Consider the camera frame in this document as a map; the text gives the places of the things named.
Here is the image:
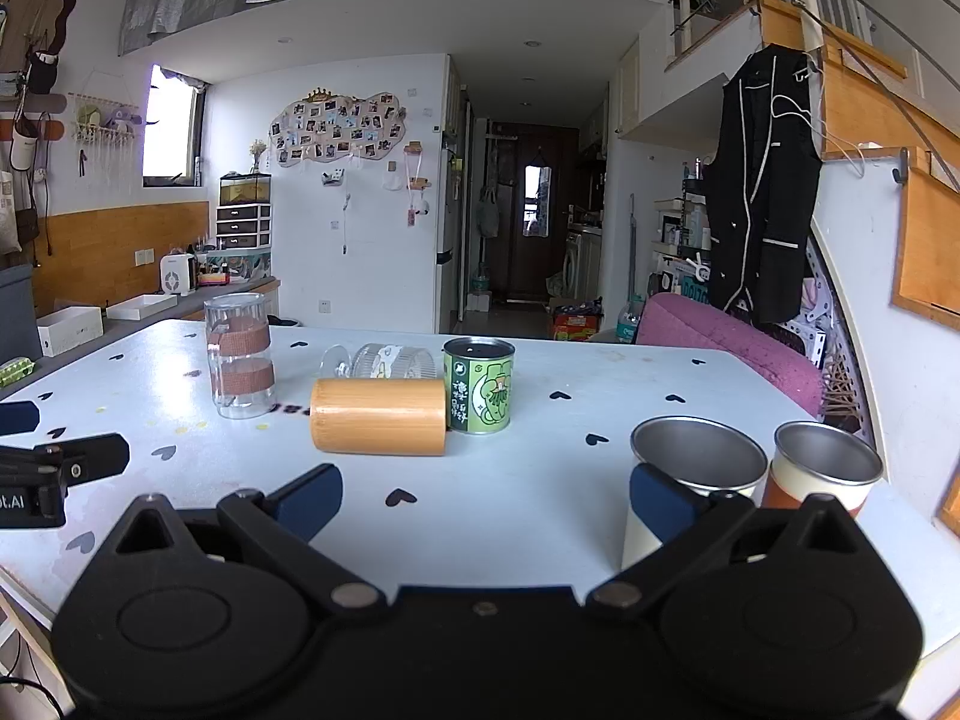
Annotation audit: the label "small white appliance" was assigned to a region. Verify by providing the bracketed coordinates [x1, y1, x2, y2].
[159, 253, 198, 296]

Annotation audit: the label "black jacket white trim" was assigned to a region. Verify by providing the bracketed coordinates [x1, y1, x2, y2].
[707, 43, 824, 325]

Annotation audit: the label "flat white tray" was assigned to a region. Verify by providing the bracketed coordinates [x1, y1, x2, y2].
[105, 293, 179, 322]

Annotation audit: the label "white steel cup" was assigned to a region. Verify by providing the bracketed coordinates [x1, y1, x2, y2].
[620, 415, 770, 572]

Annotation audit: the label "white refrigerator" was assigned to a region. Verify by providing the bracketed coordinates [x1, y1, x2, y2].
[436, 133, 464, 335]

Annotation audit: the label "glass fish tank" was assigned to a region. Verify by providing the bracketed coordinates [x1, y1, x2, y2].
[218, 172, 273, 207]

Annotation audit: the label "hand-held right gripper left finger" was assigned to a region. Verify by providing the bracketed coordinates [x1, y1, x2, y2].
[97, 463, 380, 612]

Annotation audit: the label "wooden staircase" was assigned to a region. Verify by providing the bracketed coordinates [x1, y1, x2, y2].
[757, 0, 960, 526]

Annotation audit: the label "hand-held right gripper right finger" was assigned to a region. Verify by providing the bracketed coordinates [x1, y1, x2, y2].
[585, 463, 875, 611]

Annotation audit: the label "clear ribbed glass cup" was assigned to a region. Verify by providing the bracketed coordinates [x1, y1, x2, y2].
[321, 343, 437, 383]

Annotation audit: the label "pink upholstered chair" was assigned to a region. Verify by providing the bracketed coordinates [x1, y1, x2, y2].
[636, 292, 827, 421]

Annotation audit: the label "dark wooden door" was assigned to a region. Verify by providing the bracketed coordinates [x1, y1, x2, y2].
[509, 127, 579, 302]

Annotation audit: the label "window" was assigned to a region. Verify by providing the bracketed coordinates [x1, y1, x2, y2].
[142, 63, 208, 189]

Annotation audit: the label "washing machine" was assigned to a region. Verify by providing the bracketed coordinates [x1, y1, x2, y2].
[565, 228, 603, 302]

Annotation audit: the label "orange steel cup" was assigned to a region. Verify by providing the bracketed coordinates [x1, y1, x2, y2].
[760, 421, 885, 520]

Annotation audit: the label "pack of water bottles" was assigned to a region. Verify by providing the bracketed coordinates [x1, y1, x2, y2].
[616, 295, 647, 344]

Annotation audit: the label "bamboo cup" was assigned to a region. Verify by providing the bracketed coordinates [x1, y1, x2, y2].
[310, 378, 449, 457]

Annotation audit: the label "white drawer unit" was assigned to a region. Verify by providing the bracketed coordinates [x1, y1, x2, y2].
[215, 203, 273, 251]

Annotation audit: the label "white storage rack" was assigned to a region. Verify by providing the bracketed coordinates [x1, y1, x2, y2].
[651, 178, 712, 302]

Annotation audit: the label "green printed tin can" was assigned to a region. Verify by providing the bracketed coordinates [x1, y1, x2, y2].
[442, 337, 517, 438]

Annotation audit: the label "cloud-shaped photo board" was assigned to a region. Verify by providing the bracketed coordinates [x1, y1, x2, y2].
[269, 88, 407, 167]

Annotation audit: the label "red cardboard box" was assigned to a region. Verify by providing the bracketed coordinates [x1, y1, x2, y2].
[553, 300, 603, 343]

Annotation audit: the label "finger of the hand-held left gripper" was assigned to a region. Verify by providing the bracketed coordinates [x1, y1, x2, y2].
[0, 402, 41, 437]
[0, 433, 131, 483]

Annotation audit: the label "white cardboard box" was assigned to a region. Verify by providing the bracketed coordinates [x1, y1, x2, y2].
[35, 305, 104, 358]

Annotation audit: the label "macrame wall hanging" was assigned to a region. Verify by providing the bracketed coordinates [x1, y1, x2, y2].
[70, 92, 144, 179]

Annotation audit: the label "tall glass cup brown bands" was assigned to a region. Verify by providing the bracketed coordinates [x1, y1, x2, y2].
[203, 292, 276, 421]

